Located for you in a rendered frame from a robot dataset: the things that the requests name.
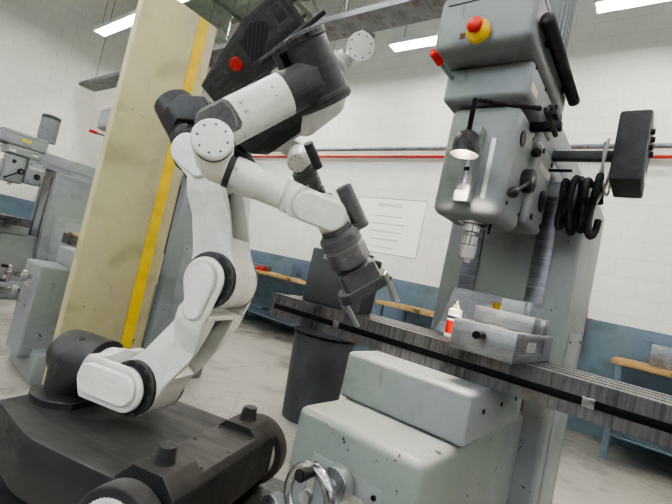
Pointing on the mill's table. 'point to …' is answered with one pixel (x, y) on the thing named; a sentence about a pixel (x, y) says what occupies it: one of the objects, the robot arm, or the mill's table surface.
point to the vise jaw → (507, 320)
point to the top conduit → (559, 57)
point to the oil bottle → (452, 318)
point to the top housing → (499, 38)
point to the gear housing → (499, 88)
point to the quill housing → (500, 210)
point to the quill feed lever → (524, 183)
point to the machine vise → (502, 342)
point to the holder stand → (322, 293)
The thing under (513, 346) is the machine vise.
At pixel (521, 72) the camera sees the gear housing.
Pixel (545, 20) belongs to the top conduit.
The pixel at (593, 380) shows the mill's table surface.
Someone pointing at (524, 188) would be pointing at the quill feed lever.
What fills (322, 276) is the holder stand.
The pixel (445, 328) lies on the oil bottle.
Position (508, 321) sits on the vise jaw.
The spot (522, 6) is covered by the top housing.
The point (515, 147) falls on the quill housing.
